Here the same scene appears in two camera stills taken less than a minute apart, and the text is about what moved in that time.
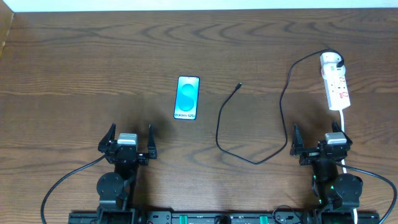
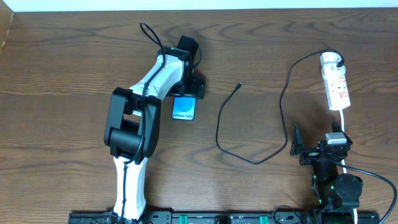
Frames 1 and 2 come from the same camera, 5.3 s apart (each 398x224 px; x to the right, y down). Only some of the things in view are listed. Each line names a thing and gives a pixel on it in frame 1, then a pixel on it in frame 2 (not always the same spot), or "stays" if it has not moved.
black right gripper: [323, 152] stays
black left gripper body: [126, 152] -> [193, 90]
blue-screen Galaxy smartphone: [186, 98] stays
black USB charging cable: [339, 64] stays
